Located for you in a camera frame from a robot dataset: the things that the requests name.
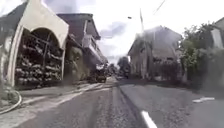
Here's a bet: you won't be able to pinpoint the distant dark trees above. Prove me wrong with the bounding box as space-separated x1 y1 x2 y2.
107 56 132 80

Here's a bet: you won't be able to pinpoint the dark vehicle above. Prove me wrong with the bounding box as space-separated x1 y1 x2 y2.
94 64 108 84

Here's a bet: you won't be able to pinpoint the utility pole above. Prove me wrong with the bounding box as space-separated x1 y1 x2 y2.
138 8 149 80

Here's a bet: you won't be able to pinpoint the dark building with balcony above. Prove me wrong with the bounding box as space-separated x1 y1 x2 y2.
56 13 109 84

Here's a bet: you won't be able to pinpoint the grey gabled house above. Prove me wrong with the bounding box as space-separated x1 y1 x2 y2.
127 25 184 82

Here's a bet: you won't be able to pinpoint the building with arched opening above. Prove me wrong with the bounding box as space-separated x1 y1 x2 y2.
0 0 70 91

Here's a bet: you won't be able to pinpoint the green bushes and trees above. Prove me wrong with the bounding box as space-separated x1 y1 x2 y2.
179 23 224 93

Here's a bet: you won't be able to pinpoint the pale building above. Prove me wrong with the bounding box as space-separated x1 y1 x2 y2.
210 16 224 50

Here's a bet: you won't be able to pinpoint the overhead wires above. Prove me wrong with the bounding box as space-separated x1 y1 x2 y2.
152 0 167 16

